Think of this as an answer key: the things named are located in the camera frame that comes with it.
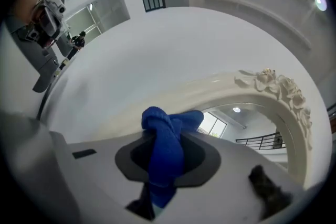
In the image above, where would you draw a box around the cream ornate vanity mirror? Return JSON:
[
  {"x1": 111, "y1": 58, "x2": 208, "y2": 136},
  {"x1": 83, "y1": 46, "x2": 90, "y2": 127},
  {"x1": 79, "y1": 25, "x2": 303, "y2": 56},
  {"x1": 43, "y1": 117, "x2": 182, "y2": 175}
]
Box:
[{"x1": 146, "y1": 68, "x2": 313, "y2": 190}]

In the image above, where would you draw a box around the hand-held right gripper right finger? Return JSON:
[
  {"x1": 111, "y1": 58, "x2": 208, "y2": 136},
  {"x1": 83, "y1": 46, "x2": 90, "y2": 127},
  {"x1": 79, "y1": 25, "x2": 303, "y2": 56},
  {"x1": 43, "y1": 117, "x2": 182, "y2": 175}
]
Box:
[{"x1": 175, "y1": 131, "x2": 222, "y2": 188}]

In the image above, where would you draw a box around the blue cloth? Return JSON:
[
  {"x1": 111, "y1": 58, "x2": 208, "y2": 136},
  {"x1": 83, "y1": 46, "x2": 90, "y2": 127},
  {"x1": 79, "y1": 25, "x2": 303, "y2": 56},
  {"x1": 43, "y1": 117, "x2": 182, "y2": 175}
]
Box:
[{"x1": 141, "y1": 106, "x2": 205, "y2": 209}]

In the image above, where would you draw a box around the black fuzzy strap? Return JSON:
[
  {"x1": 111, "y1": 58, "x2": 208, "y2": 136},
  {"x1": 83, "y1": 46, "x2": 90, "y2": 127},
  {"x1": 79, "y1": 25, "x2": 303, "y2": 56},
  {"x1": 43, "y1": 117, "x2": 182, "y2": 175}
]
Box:
[{"x1": 248, "y1": 164, "x2": 293, "y2": 220}]

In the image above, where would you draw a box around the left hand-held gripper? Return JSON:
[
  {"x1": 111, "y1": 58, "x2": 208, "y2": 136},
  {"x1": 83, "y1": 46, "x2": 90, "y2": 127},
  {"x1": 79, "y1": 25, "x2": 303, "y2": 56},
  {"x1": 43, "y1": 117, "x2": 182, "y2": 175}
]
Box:
[{"x1": 5, "y1": 0, "x2": 67, "y2": 93}]

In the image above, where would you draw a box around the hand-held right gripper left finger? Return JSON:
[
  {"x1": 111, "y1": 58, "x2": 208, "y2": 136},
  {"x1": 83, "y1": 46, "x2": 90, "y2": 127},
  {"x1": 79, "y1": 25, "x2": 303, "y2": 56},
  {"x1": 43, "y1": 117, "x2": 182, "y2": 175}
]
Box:
[{"x1": 114, "y1": 130, "x2": 158, "y2": 182}]

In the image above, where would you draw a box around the round ceiling light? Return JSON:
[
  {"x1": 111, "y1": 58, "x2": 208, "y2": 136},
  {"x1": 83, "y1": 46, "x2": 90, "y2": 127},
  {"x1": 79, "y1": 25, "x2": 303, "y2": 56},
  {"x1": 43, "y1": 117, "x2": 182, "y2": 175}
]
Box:
[{"x1": 313, "y1": 0, "x2": 328, "y2": 12}]

